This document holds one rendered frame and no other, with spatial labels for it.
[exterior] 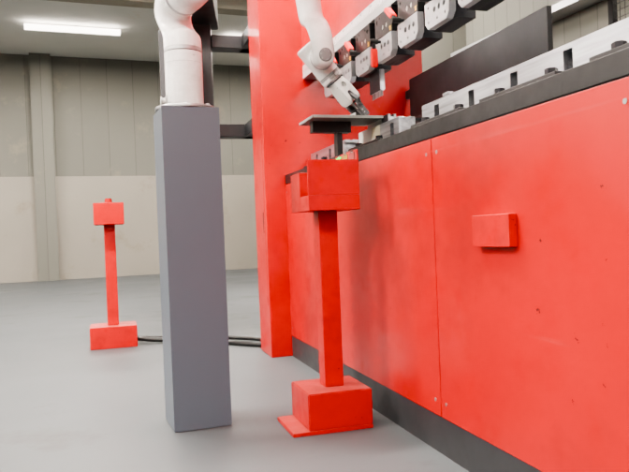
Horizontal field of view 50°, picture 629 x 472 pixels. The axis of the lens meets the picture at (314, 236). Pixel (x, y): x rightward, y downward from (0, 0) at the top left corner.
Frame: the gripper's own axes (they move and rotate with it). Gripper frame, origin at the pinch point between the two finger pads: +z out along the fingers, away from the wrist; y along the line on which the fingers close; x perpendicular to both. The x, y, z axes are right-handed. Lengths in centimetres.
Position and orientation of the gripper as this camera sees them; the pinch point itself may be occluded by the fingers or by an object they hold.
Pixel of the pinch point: (360, 113)
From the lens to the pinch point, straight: 254.2
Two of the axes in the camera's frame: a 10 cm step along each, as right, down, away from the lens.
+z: 6.5, 7.4, 1.9
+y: -2.9, 0.0, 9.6
